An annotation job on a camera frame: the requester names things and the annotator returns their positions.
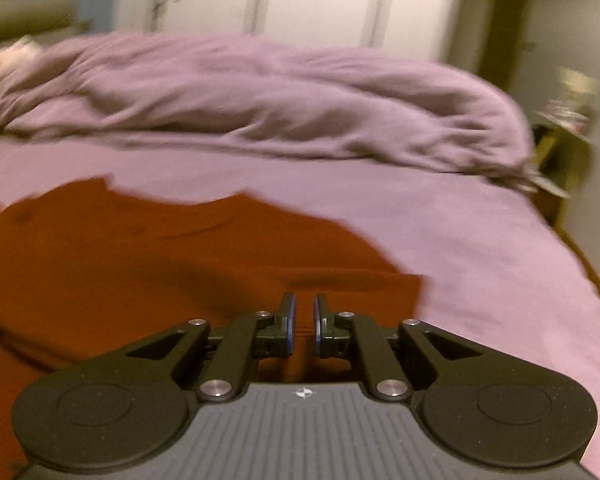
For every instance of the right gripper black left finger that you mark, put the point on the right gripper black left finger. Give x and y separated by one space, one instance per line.
274 338

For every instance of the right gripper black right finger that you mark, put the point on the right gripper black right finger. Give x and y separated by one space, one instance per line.
332 330

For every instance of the rust orange knit sweater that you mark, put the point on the rust orange knit sweater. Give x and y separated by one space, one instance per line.
85 270

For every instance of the purple bed sheet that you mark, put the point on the purple bed sheet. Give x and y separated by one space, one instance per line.
496 272

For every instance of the purple crumpled duvet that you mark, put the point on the purple crumpled duvet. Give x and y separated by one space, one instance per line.
245 93

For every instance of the gold side table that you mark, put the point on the gold side table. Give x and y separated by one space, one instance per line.
562 156

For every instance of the wrapped flower bouquet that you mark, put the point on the wrapped flower bouquet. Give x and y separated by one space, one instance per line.
573 107

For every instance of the olive green sofa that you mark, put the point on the olive green sofa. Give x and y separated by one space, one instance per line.
34 18

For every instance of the white wardrobe with handles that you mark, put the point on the white wardrobe with handles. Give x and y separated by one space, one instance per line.
402 28

